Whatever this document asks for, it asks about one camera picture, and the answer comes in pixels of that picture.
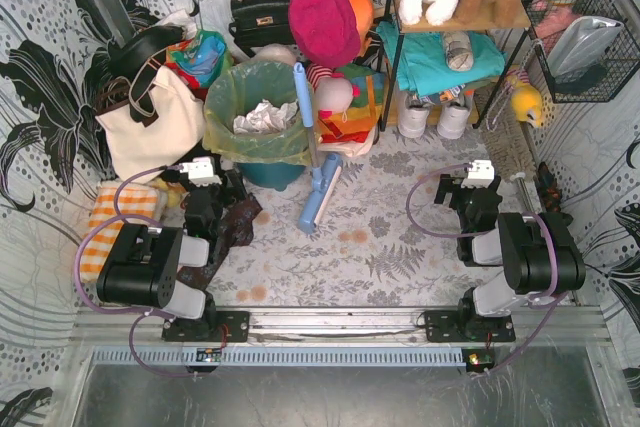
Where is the aluminium front rail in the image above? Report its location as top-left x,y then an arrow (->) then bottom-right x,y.
70,305 -> 612,347

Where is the black wire basket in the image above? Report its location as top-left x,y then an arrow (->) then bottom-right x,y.
523,0 -> 639,103

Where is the grey cable duct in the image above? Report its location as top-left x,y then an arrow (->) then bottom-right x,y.
92,346 -> 465,367

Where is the teal trash bin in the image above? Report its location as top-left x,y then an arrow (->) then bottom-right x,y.
236,162 -> 306,191

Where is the purple cable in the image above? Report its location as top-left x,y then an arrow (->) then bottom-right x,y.
404,163 -> 571,376
73,163 -> 201,379

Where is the colourful printed bag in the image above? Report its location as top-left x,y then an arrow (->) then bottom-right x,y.
165,30 -> 233,90

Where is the magenta fabric bag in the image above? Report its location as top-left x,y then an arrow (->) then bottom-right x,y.
288,0 -> 360,69

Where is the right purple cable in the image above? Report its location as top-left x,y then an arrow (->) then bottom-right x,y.
404,163 -> 571,376

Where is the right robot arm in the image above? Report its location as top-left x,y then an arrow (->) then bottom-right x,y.
425,174 -> 586,343

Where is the brown patterned necktie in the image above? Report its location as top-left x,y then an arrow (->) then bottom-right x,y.
177,193 -> 262,291

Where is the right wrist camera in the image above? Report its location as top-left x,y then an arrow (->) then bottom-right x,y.
462,160 -> 495,188

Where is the orange checkered towel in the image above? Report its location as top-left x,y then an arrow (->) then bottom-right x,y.
79,181 -> 168,283

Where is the rainbow striped bag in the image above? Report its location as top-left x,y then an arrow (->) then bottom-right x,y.
312,63 -> 386,144

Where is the yellow trash bag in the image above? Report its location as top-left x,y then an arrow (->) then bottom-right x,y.
202,61 -> 311,166

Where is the black leather handbag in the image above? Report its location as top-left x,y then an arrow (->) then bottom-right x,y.
229,0 -> 295,58

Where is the silver foil pouch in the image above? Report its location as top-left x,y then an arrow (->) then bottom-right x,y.
546,16 -> 624,77

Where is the teal folded cloth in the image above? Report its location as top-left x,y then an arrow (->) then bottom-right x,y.
396,32 -> 505,96

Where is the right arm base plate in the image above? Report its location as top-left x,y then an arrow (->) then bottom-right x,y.
423,310 -> 516,343

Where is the pink white plush doll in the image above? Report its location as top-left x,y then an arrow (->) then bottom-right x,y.
306,63 -> 360,120

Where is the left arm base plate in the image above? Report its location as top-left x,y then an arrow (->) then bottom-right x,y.
161,310 -> 250,343

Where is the grey rolled sock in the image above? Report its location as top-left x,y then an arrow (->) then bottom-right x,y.
442,31 -> 474,72

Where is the crumpled white paper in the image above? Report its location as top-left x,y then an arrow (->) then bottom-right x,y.
233,99 -> 298,135

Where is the wooden metal shelf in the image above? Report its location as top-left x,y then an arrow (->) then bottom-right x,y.
374,0 -> 513,131

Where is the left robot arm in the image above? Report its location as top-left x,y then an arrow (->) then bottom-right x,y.
96,176 -> 261,345

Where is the cream canvas tote bag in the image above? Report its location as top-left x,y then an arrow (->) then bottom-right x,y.
96,66 -> 206,183

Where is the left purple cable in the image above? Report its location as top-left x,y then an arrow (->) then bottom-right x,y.
73,163 -> 201,379

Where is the orange plush toy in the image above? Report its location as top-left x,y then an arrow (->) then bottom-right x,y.
349,0 -> 374,52

